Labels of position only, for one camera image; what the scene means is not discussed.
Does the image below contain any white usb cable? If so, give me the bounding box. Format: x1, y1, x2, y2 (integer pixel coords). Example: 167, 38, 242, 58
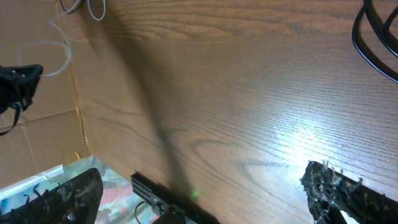
17, 0, 107, 78

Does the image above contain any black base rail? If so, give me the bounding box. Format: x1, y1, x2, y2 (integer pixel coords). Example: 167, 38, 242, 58
131, 172, 220, 224

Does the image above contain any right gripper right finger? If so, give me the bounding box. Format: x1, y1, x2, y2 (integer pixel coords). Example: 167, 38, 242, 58
301, 161, 397, 223

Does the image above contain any short black usb cable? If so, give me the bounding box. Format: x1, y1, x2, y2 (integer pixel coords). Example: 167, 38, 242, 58
351, 0, 398, 84

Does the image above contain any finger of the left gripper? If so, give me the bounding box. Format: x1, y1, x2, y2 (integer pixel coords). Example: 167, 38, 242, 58
1, 64, 44, 113

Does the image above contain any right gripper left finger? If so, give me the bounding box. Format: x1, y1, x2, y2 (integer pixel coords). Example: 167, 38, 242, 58
1, 168, 103, 224

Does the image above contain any cardboard side panel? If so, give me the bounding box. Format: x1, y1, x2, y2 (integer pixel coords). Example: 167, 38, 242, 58
1, 1, 90, 187

